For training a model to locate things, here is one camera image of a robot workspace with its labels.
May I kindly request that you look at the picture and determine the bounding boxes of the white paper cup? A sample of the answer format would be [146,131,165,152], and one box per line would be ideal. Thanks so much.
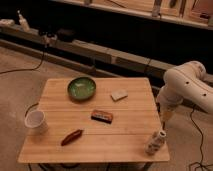
[24,110,48,135]

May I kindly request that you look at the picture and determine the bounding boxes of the white labelled bottle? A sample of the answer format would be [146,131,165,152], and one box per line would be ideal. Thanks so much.
[145,130,166,155]

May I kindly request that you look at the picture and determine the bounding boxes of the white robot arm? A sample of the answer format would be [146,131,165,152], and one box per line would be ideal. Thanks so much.
[156,61,213,122]

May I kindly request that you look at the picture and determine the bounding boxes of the white spray bottle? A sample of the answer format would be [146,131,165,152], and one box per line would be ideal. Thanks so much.
[17,11,30,31]

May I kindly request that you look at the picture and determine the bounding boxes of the brown black rectangular block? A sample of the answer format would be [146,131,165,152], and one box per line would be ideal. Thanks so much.
[91,110,113,124]

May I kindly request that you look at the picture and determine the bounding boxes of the black floor cable left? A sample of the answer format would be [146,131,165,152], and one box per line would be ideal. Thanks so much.
[0,46,47,76]

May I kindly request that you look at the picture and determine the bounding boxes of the black cable right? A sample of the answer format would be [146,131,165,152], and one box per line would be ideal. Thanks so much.
[188,105,213,171]

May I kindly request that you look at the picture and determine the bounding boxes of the wooden table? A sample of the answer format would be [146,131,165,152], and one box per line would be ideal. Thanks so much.
[18,78,170,163]

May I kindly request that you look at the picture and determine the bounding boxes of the green ceramic bowl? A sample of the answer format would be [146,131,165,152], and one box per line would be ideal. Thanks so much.
[67,77,96,101]

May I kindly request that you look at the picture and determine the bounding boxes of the black device on ledge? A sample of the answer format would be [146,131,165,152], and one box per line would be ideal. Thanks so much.
[57,29,75,42]

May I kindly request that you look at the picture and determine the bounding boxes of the beige sponge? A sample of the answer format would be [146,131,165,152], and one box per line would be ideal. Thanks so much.
[111,89,128,101]

